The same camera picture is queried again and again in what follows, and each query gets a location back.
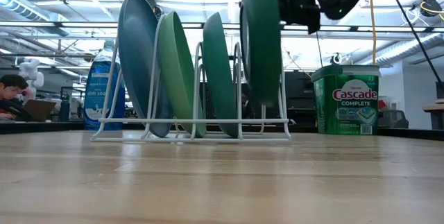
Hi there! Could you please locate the black aluminium table frame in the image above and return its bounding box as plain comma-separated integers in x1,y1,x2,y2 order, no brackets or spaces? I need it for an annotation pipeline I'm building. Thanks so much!
0,121,444,141

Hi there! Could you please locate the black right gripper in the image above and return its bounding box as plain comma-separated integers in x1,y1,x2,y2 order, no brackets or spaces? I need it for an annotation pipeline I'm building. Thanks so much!
273,0,322,35

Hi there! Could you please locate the person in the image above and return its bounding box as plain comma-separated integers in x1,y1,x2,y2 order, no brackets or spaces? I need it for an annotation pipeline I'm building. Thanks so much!
0,74,35,121

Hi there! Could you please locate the light green plastic plate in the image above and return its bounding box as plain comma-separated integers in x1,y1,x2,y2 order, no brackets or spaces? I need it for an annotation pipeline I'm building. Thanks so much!
157,10,206,138

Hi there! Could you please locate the wooden side table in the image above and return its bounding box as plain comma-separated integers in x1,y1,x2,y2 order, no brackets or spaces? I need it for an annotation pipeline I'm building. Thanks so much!
422,98,444,130

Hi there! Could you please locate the white wire dish rack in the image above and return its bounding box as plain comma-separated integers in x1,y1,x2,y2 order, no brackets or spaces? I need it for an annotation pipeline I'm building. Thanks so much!
90,12,293,144

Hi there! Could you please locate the dark water bottle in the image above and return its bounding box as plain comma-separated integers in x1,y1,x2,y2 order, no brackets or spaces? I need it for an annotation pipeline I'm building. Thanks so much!
58,98,71,123

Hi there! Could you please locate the brown laptop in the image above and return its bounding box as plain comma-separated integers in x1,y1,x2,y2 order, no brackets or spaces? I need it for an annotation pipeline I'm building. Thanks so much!
23,98,58,123

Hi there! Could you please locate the long black cable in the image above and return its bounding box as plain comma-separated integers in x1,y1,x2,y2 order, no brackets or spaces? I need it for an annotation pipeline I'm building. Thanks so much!
384,0,444,87

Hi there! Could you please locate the green Cascade detergent tub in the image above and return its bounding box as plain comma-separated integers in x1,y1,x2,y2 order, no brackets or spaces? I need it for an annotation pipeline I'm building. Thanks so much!
310,64,382,136

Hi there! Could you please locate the yellow cable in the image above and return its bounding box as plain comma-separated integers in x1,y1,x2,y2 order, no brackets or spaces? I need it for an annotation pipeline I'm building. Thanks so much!
368,0,378,66

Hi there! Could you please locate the blue plastic plate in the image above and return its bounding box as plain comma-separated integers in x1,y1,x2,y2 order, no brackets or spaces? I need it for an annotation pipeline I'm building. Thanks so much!
117,0,174,138

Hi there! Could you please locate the white humanoid robot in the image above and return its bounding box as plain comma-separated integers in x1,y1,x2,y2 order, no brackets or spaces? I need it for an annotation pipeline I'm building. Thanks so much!
19,58,45,90

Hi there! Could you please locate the dark green plastic plate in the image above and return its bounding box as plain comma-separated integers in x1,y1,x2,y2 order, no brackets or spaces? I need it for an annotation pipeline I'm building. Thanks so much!
239,0,282,109

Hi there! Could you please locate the teal green plastic plate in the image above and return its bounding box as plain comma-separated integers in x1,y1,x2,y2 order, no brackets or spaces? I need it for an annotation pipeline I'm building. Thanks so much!
202,11,240,139

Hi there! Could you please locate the black cabinet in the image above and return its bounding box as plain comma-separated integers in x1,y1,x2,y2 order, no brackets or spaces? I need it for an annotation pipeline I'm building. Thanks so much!
283,70,317,128

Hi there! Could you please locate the blue dish soap bottle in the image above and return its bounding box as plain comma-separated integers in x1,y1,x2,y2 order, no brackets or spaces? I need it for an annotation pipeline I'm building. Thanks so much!
83,40,126,131

